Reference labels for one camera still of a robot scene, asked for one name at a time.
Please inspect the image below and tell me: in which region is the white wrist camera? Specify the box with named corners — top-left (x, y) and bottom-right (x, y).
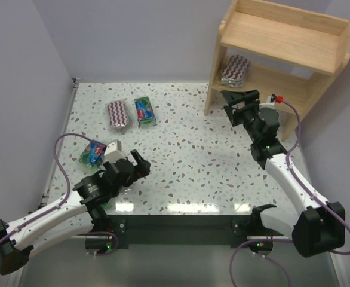
top-left (104, 139), bottom-right (126, 163)
top-left (259, 94), bottom-right (284, 109)

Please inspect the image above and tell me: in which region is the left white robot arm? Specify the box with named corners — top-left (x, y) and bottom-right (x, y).
top-left (0, 149), bottom-right (151, 276)

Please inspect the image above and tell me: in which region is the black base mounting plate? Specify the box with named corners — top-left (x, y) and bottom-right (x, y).
top-left (72, 213), bottom-right (286, 249)

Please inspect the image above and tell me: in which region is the purple zigzag sponge pack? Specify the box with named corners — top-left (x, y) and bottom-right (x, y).
top-left (107, 100), bottom-right (130, 130)
top-left (220, 55), bottom-right (251, 88)

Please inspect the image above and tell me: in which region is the wooden two-tier shelf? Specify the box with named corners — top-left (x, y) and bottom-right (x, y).
top-left (204, 1), bottom-right (350, 140)

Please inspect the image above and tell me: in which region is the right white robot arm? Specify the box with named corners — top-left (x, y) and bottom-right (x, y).
top-left (222, 90), bottom-right (345, 258)

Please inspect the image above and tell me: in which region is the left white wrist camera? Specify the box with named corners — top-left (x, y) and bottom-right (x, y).
top-left (104, 139), bottom-right (126, 163)

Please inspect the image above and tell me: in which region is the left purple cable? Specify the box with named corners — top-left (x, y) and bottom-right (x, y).
top-left (0, 133), bottom-right (119, 277)

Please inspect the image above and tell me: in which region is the aluminium frame rail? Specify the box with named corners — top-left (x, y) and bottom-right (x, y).
top-left (37, 78), bottom-right (81, 209)

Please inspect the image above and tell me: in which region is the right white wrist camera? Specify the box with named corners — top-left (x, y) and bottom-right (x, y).
top-left (259, 94), bottom-right (284, 109)

